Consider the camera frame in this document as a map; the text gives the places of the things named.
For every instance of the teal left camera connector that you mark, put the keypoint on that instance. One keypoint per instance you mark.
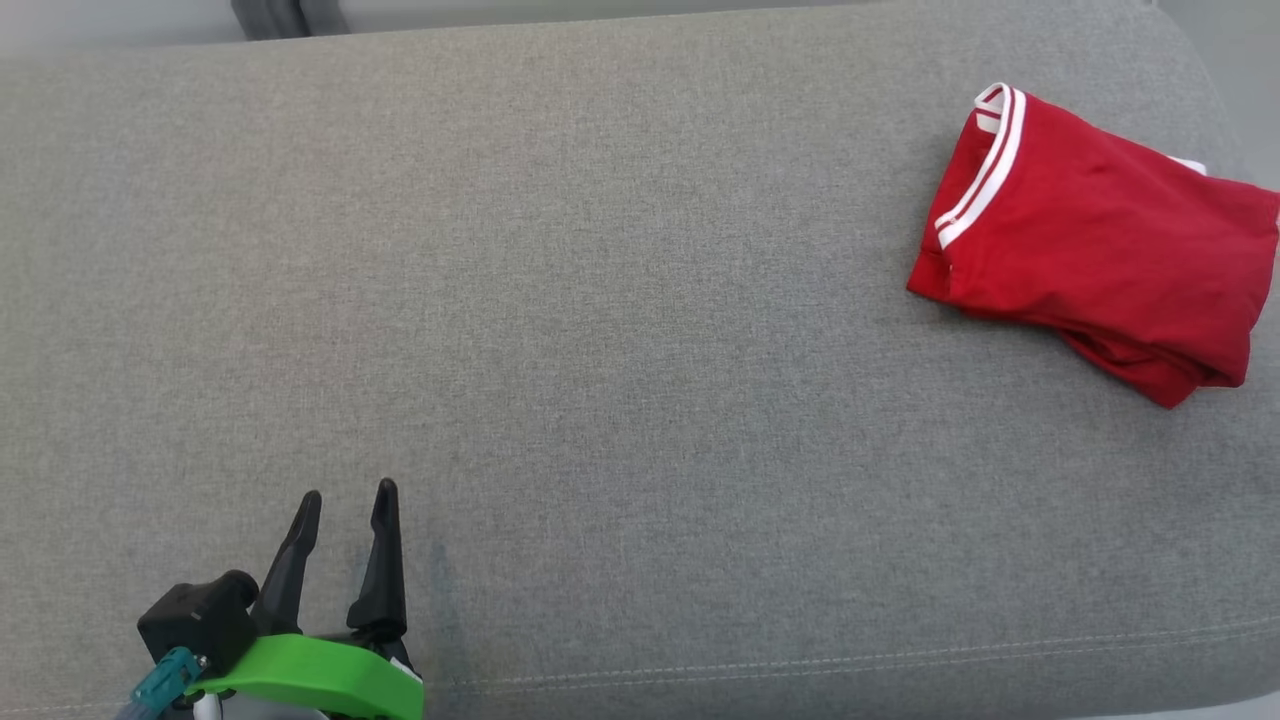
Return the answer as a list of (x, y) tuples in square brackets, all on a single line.
[(165, 680)]

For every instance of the red jersey white striped sleeves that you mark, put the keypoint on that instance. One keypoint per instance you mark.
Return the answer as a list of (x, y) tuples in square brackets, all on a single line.
[(1100, 230)]

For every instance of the red shorts white trim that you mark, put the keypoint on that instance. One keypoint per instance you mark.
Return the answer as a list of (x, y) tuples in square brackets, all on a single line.
[(1160, 375)]

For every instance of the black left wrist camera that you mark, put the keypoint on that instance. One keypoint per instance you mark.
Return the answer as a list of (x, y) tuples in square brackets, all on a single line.
[(200, 620)]

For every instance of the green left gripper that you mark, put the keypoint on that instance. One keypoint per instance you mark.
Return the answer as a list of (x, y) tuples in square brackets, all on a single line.
[(320, 675)]

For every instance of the grey metal partition post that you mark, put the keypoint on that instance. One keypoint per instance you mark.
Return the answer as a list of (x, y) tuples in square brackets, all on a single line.
[(275, 18)]

